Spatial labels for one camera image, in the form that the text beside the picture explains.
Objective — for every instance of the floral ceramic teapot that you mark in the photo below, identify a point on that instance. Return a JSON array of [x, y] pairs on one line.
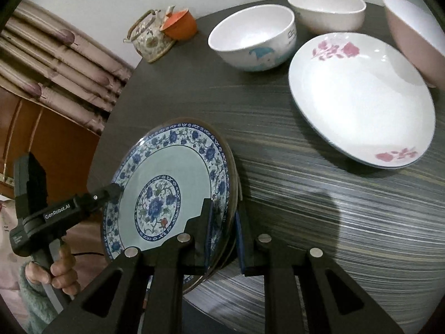
[[149, 41]]

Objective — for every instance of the white plate with pink flowers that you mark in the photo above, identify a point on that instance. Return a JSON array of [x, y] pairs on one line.
[[358, 94]]

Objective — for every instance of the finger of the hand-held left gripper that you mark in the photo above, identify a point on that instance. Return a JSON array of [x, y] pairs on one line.
[[106, 195]]

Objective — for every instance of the person's left hand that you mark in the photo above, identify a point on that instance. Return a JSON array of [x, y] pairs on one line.
[[64, 271]]

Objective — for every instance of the orange lidded cup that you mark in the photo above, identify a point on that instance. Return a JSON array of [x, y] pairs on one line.
[[182, 28]]

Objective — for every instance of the pink bowl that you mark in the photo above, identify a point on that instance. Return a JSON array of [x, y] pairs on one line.
[[413, 48]]

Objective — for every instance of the blue floral plate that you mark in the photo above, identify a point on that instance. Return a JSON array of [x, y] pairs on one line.
[[167, 167]]

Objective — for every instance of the brown wooden cabinet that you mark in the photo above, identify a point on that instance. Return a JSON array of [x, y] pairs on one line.
[[52, 139]]

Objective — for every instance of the cream bowl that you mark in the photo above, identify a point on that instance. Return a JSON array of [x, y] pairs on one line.
[[330, 22]]

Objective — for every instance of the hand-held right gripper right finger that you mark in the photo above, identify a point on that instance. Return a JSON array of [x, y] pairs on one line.
[[240, 243]]

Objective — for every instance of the person's left forearm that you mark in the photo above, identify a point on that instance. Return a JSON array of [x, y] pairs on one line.
[[33, 302]]

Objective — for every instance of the white bowl with cartoon print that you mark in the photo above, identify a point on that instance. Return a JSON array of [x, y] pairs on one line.
[[250, 31]]

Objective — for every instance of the beige pleated curtain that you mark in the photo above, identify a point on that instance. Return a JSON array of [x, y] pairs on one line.
[[52, 76]]

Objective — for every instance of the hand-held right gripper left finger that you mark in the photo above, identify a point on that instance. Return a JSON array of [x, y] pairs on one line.
[[208, 236]]

